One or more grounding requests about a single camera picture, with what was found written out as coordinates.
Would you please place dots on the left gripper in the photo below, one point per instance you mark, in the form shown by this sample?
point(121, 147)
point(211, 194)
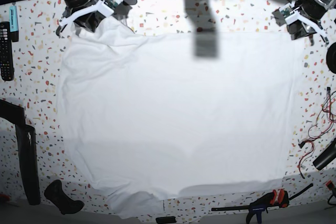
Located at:
point(312, 10)

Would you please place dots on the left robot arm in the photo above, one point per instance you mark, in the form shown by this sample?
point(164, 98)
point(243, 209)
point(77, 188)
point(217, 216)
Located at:
point(303, 18)

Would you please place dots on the small black box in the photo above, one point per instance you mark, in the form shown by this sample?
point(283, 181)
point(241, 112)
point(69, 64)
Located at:
point(166, 220)

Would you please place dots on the black bent bracket stand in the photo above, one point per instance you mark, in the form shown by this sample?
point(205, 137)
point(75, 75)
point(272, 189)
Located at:
point(26, 142)

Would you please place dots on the teal highlighter pen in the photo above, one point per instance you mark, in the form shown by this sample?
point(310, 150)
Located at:
point(14, 31)

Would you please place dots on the black cylinder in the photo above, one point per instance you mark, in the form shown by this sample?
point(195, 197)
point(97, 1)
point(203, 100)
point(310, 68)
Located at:
point(326, 157)

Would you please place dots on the black orange bar clamp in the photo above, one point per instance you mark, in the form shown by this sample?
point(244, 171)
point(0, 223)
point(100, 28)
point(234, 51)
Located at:
point(279, 199)

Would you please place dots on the black TV remote control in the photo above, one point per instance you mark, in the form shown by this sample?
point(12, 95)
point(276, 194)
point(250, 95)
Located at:
point(7, 68)

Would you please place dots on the terrazzo patterned tablecloth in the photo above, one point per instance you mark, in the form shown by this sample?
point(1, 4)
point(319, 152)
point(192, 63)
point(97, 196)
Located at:
point(37, 58)

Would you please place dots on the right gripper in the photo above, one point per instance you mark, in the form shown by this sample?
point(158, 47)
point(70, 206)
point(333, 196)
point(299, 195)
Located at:
point(89, 21)

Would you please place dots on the white T-shirt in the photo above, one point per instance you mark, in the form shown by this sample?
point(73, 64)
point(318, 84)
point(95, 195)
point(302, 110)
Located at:
point(151, 118)

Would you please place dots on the black round object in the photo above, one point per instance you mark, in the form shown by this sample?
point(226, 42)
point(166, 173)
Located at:
point(331, 58)

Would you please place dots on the black game controller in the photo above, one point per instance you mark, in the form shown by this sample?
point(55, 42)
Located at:
point(64, 203)

